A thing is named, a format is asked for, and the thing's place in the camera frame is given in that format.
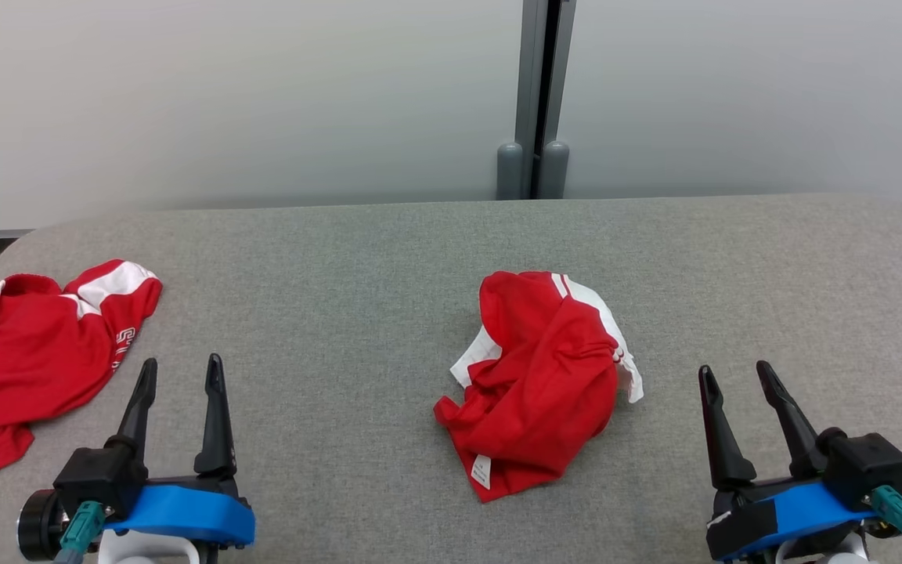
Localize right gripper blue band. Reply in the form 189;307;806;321
698;360;902;564

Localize grey partition post with gap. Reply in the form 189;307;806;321
514;0;577;198

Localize grey rounded post foot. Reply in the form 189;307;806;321
539;139;570;199
496;141;526;201

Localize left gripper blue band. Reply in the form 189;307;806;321
16;353;256;562

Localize red shorts with white panels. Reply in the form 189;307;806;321
433;270;645;503

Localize red white garment with lettering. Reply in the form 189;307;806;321
0;259;164;474

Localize teal left camera cable connector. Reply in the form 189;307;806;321
56;501;107;564

